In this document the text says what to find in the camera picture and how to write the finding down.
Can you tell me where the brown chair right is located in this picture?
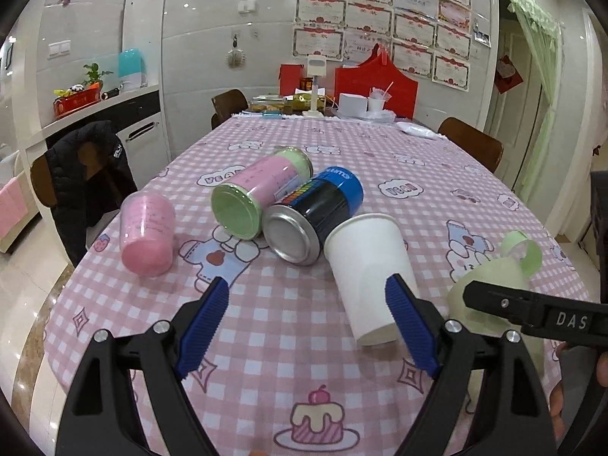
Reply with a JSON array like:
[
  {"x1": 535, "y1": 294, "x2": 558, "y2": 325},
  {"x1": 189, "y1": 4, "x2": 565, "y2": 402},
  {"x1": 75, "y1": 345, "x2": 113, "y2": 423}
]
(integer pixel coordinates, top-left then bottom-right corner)
[{"x1": 438, "y1": 117, "x2": 504, "y2": 173}]

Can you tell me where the small red box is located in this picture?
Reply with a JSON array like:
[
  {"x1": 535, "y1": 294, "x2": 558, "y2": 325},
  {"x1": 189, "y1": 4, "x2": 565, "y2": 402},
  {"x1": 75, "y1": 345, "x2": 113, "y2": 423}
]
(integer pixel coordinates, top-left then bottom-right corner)
[{"x1": 278, "y1": 64, "x2": 304, "y2": 96}]

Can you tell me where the clear cup with straw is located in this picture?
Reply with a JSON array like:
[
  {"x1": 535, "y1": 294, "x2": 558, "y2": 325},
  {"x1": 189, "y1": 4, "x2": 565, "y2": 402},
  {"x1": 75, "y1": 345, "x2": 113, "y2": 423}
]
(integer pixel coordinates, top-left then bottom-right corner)
[{"x1": 368, "y1": 82, "x2": 394, "y2": 112}]

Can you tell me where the green door curtain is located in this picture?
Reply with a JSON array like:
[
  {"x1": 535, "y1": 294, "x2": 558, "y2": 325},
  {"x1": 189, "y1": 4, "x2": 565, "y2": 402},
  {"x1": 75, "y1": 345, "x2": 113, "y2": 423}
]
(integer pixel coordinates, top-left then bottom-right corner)
[{"x1": 509, "y1": 0, "x2": 563, "y2": 201}]

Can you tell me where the pink plastic cup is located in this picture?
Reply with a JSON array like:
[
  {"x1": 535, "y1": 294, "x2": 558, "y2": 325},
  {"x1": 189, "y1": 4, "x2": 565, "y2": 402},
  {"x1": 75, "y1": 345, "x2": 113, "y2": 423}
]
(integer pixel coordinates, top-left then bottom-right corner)
[{"x1": 120, "y1": 190, "x2": 176, "y2": 277}]

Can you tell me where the white folded cloth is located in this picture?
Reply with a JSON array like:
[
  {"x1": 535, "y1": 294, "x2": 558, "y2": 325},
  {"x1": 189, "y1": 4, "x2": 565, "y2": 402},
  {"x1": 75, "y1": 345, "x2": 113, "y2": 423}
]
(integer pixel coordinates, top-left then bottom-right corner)
[{"x1": 396, "y1": 122, "x2": 445, "y2": 140}]

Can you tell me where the wall switch plate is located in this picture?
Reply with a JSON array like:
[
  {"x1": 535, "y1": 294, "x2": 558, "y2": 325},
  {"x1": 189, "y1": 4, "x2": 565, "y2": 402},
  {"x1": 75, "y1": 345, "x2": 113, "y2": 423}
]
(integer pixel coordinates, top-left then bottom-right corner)
[{"x1": 47, "y1": 40, "x2": 71, "y2": 59}]

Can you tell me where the white paper cup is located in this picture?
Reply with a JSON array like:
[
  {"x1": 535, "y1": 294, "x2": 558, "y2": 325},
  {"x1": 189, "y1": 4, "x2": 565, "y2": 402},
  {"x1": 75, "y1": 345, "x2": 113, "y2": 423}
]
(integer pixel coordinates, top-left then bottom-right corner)
[{"x1": 324, "y1": 213, "x2": 420, "y2": 347}]

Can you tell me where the brown chair far left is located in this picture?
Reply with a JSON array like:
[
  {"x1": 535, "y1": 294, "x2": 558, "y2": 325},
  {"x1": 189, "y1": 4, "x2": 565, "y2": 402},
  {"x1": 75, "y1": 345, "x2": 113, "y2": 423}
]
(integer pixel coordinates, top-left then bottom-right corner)
[{"x1": 211, "y1": 89, "x2": 249, "y2": 130}]

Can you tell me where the white sideboard cabinet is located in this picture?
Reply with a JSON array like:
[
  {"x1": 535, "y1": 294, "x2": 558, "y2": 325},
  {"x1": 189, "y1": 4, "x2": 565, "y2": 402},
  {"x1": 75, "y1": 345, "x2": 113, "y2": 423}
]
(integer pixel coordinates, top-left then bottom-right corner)
[{"x1": 25, "y1": 87, "x2": 170, "y2": 228}]

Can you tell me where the white door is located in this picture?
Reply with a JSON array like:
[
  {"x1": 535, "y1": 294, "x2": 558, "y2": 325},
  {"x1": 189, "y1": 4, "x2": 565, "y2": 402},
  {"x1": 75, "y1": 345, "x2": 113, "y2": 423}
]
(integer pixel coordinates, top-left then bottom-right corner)
[{"x1": 485, "y1": 19, "x2": 539, "y2": 190}]

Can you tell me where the red planter with plant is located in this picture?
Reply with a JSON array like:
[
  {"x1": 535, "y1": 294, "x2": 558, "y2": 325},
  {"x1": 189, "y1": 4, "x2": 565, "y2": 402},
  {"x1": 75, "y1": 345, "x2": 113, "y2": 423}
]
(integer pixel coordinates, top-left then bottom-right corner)
[{"x1": 52, "y1": 62, "x2": 112, "y2": 119}]

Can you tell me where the black jacket on chair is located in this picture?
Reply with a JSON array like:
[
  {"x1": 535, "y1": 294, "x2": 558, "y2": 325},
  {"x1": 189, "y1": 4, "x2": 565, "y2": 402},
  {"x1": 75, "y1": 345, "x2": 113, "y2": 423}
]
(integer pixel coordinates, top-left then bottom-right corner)
[{"x1": 45, "y1": 120, "x2": 136, "y2": 266}]

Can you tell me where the white desk lamp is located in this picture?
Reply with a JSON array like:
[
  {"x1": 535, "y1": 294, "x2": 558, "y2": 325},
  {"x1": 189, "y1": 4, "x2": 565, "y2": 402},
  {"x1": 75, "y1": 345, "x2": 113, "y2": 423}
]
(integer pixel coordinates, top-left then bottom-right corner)
[{"x1": 303, "y1": 55, "x2": 327, "y2": 119}]

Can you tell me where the pale green plastic cup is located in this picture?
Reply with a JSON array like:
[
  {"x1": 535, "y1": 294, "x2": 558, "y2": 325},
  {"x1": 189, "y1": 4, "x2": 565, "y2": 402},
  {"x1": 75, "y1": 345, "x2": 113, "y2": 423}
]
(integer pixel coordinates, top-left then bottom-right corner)
[{"x1": 446, "y1": 257, "x2": 547, "y2": 414}]

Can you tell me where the white square box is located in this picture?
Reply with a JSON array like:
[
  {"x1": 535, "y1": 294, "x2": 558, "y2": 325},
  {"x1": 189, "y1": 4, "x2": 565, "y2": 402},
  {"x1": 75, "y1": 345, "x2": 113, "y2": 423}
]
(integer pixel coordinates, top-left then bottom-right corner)
[{"x1": 337, "y1": 93, "x2": 368, "y2": 119}]

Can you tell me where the teal humidifier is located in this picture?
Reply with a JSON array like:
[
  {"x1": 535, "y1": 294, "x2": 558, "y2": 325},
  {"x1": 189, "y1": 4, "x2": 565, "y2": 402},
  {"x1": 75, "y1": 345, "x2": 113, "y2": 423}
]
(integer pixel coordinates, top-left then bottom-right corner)
[{"x1": 117, "y1": 48, "x2": 147, "y2": 92}]

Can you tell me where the brown chair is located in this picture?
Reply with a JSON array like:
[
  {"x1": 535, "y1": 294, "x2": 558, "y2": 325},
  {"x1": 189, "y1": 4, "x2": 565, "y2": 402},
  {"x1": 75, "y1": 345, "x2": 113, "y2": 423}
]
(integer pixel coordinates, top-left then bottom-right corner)
[
  {"x1": 211, "y1": 89, "x2": 249, "y2": 130},
  {"x1": 438, "y1": 117, "x2": 504, "y2": 173}
]

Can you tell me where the red diamond door decoration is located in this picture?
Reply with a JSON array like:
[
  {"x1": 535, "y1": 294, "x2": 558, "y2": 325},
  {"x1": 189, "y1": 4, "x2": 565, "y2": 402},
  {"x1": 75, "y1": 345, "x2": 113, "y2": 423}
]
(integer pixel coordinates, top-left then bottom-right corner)
[{"x1": 495, "y1": 55, "x2": 524, "y2": 94}]

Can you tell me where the small clear green cup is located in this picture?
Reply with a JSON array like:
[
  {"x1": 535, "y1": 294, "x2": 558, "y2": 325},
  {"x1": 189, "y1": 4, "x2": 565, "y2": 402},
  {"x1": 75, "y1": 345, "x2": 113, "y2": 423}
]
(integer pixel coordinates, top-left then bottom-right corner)
[{"x1": 499, "y1": 230, "x2": 543, "y2": 278}]

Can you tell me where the black and blue can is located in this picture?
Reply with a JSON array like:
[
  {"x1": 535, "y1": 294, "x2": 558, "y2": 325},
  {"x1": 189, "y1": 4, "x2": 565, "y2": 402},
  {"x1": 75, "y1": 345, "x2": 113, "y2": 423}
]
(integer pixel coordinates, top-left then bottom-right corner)
[{"x1": 262, "y1": 166, "x2": 364, "y2": 266}]

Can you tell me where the red gift bag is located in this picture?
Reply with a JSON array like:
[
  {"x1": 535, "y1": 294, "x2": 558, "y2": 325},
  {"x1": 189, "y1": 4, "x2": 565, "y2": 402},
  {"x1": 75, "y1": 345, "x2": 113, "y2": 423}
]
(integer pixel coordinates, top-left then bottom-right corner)
[{"x1": 334, "y1": 43, "x2": 418, "y2": 119}]

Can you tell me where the pink and green can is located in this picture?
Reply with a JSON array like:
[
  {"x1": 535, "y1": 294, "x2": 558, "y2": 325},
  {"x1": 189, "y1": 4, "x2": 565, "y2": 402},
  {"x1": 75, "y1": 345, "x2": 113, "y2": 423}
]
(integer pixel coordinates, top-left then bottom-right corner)
[{"x1": 210, "y1": 146, "x2": 313, "y2": 240}]

